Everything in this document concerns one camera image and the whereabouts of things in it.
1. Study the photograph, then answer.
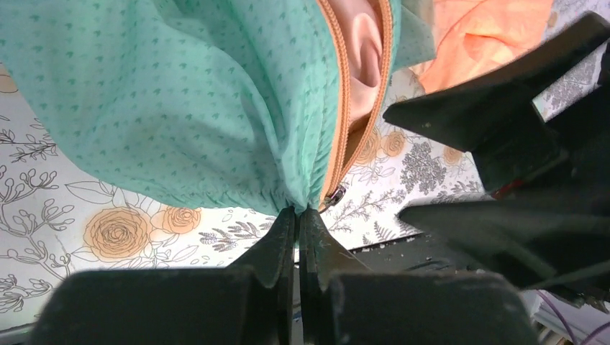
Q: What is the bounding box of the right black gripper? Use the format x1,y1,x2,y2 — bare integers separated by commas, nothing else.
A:
383,12,609,295

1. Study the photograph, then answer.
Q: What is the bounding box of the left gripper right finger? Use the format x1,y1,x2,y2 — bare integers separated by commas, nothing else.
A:
299,209,537,344

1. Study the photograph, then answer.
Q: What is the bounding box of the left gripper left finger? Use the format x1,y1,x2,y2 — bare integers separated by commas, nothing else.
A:
28,208,296,344

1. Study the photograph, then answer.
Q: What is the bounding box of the orange and teal jacket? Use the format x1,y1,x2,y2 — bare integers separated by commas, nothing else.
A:
1,1,552,215

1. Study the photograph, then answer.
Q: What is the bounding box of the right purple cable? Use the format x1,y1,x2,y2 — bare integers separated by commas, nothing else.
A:
536,290,610,345

